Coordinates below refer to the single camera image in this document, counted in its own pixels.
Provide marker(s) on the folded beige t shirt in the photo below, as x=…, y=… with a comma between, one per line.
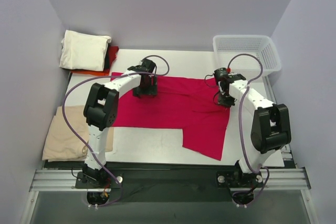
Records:
x=61, y=144

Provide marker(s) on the folded red orange shirts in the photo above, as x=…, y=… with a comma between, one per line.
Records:
x=110, y=57

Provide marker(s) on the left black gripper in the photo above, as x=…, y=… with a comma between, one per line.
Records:
x=145, y=92

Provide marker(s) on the folded white t shirt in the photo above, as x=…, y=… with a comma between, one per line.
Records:
x=83, y=52

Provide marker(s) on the aluminium front rail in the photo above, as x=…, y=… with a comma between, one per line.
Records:
x=62, y=180

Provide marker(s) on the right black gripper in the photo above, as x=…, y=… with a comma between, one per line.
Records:
x=226, y=100

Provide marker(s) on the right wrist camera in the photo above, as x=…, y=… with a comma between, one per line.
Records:
x=221, y=73

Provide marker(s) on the white plastic basket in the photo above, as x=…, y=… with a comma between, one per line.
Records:
x=262, y=47

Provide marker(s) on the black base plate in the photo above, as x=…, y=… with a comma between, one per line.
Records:
x=131, y=182

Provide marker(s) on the magenta red t shirt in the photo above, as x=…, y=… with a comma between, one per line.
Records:
x=180, y=103

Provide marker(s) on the aluminium right side rail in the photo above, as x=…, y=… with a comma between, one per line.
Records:
x=285, y=151

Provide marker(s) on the aluminium rail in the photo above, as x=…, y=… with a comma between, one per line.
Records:
x=285, y=151
x=62, y=180

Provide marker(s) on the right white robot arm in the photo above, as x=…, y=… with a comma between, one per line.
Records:
x=270, y=130

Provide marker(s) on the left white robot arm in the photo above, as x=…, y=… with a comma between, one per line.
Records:
x=101, y=107

